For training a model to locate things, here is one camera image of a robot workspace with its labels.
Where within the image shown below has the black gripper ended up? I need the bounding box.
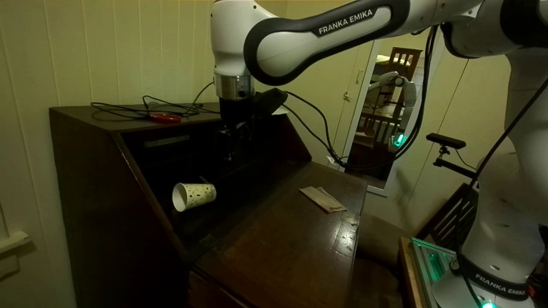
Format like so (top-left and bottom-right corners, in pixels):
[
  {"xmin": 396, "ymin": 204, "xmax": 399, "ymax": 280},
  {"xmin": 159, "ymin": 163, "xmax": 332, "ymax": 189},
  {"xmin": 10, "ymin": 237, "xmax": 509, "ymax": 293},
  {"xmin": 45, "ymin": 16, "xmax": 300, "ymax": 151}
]
[{"xmin": 218, "ymin": 95, "xmax": 257, "ymax": 169}]

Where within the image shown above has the white dotted paper cup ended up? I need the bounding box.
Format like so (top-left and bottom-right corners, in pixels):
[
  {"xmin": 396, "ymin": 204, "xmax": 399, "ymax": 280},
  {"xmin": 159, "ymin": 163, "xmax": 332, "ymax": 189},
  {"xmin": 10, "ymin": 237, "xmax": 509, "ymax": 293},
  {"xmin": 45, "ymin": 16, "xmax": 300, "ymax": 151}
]
[{"xmin": 171, "ymin": 182, "xmax": 219, "ymax": 215}]

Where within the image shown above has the small red object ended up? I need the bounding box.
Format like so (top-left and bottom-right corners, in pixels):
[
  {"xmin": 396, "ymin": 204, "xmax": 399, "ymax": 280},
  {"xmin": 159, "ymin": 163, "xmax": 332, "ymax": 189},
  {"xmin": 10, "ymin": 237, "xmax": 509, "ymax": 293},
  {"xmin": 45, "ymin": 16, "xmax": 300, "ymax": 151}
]
[{"xmin": 149, "ymin": 112, "xmax": 183, "ymax": 126}]

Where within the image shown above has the folded beige paper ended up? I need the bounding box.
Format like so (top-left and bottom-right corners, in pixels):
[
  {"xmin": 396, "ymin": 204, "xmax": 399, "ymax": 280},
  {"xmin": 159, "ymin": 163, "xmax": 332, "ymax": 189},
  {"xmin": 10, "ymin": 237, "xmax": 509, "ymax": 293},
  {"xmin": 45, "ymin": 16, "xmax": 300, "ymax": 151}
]
[{"xmin": 298, "ymin": 186, "xmax": 349, "ymax": 216}]

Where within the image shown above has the dark wooden secretary desk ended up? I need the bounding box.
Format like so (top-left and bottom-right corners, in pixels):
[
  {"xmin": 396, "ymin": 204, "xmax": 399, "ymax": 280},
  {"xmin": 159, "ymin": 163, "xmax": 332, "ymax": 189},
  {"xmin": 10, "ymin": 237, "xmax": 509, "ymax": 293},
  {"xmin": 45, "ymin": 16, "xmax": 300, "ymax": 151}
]
[{"xmin": 48, "ymin": 102, "xmax": 370, "ymax": 308}]

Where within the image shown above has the light wooden robot stand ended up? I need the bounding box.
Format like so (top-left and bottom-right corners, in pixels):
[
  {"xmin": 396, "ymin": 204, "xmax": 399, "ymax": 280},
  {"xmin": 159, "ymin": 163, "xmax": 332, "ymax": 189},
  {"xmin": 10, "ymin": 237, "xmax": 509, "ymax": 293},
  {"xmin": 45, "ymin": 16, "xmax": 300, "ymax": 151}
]
[{"xmin": 396, "ymin": 235, "xmax": 428, "ymax": 308}]

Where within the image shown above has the dark slatted wooden chair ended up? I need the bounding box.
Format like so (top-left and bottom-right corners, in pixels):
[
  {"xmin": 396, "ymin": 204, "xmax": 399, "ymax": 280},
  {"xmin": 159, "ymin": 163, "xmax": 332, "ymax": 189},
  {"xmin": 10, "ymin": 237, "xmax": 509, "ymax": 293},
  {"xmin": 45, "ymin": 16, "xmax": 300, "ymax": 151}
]
[{"xmin": 418, "ymin": 182, "xmax": 481, "ymax": 254}]

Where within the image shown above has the white framed wall mirror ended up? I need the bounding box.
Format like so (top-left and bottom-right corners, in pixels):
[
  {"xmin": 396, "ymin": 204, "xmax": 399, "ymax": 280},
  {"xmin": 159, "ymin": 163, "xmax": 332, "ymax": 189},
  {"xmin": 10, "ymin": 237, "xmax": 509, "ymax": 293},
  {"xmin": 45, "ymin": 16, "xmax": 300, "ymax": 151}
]
[{"xmin": 339, "ymin": 33, "xmax": 442, "ymax": 194}]

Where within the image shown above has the black wrist cable bundle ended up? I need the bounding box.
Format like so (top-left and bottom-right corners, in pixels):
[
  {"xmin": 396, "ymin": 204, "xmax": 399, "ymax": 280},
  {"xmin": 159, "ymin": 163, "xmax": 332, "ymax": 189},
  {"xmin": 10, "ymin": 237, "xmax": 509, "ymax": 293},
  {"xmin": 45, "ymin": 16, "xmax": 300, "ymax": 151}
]
[{"xmin": 281, "ymin": 25, "xmax": 442, "ymax": 172}]

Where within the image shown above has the black camera on stand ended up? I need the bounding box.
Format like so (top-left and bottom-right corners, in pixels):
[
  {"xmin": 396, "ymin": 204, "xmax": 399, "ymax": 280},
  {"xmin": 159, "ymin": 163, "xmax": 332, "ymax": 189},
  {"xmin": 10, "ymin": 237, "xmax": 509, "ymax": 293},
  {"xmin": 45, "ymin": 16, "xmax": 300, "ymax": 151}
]
[{"xmin": 425, "ymin": 131, "xmax": 480, "ymax": 182}]

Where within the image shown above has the white wall fixture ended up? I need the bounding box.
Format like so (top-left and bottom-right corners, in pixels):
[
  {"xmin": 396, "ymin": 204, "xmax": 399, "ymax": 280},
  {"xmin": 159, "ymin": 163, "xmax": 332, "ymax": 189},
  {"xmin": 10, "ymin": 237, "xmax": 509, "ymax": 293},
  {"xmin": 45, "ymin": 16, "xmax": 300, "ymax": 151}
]
[{"xmin": 0, "ymin": 230, "xmax": 34, "ymax": 281}]

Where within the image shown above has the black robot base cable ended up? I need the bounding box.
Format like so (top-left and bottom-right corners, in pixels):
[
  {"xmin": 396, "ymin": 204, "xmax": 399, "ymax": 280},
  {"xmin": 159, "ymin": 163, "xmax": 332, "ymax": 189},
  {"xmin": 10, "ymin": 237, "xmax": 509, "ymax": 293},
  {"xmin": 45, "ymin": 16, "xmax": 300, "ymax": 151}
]
[{"xmin": 468, "ymin": 76, "xmax": 548, "ymax": 194}]

